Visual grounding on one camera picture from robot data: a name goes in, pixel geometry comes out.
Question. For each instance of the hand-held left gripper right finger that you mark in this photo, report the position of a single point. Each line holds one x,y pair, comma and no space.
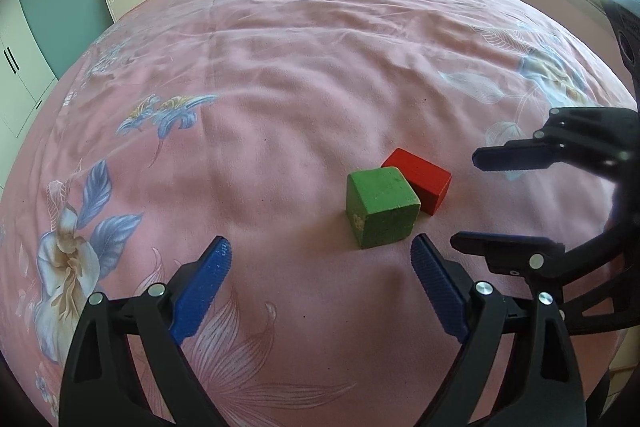
440,287

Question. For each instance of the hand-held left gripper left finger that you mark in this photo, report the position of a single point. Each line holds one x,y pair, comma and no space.
205,287

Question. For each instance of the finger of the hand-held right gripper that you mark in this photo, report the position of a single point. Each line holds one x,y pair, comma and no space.
510,157
500,243

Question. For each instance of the pink floral bed sheet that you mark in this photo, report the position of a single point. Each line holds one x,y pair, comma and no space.
250,107

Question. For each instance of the green wooden block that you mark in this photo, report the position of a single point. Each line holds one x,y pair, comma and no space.
385,212

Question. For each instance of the white wardrobe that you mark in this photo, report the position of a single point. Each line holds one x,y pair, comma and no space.
20,72

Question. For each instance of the red wooden block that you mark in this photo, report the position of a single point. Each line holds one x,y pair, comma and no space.
425,182

